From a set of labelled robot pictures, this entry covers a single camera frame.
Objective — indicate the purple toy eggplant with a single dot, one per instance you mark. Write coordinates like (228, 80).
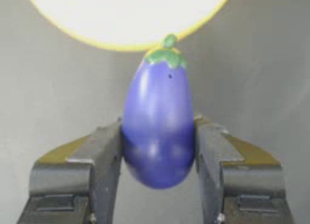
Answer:
(157, 128)

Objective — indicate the yellow plate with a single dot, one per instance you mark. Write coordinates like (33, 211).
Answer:
(128, 16)

